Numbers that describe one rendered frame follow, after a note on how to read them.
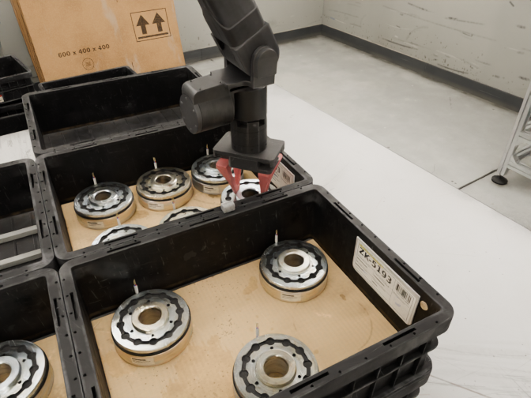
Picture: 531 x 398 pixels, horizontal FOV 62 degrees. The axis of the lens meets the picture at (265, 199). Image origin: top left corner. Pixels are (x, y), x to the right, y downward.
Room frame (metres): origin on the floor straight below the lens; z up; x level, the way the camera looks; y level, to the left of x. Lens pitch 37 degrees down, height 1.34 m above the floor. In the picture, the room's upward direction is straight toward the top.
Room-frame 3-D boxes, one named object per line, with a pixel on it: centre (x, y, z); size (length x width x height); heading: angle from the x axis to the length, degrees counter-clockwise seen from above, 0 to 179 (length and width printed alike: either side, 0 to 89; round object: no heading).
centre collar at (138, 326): (0.38, 0.15, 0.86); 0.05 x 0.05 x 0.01
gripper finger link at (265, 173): (0.62, 0.02, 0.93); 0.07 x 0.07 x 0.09; 71
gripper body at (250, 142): (0.62, 0.03, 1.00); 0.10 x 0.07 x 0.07; 71
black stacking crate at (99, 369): (0.37, 0.02, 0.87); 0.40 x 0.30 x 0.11; 118
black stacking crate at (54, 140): (0.90, 0.30, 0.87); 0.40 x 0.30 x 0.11; 118
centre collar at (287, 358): (0.30, -0.01, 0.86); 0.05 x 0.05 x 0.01
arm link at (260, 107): (0.62, 0.03, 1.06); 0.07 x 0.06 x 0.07; 124
